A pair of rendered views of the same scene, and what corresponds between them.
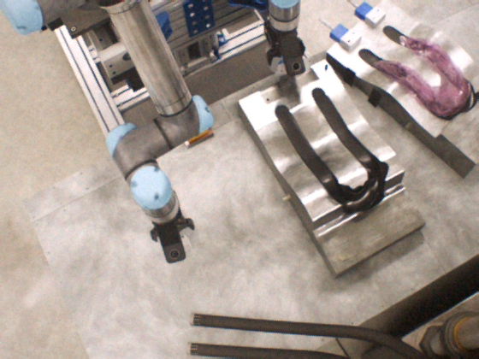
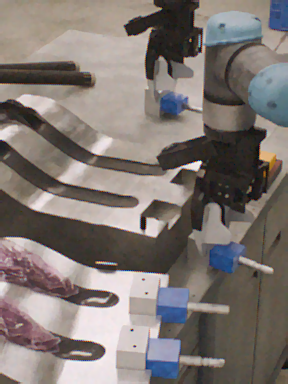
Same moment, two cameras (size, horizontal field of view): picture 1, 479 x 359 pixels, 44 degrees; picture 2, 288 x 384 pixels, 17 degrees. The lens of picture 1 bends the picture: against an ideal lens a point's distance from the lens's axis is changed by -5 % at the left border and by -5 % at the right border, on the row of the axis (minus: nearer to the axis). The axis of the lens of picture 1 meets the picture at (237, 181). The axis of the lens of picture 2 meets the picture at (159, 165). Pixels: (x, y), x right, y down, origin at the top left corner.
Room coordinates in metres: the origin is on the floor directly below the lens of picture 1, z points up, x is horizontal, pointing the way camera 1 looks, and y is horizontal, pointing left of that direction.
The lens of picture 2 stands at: (1.58, -1.09, 1.62)
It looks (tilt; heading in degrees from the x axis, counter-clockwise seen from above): 29 degrees down; 133
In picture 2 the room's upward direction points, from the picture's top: 1 degrees clockwise
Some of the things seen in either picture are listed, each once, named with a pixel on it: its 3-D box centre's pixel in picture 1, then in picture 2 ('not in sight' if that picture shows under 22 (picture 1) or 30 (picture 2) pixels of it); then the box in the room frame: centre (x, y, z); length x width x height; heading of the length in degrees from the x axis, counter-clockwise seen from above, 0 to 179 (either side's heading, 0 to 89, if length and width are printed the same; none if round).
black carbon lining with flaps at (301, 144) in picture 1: (334, 147); (52, 151); (0.55, -0.24, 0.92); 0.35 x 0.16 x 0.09; 20
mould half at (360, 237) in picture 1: (331, 161); (49, 173); (0.53, -0.24, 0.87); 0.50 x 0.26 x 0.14; 20
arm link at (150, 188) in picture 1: (152, 191); not in sight; (0.42, 0.17, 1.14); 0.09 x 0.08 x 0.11; 24
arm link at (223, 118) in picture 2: (282, 15); (230, 108); (0.84, -0.17, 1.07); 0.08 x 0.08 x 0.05
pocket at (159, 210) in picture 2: (306, 79); (160, 221); (0.76, -0.22, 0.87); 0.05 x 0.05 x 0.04; 20
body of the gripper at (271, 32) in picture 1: (282, 31); (231, 162); (0.85, -0.17, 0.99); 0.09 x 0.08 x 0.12; 11
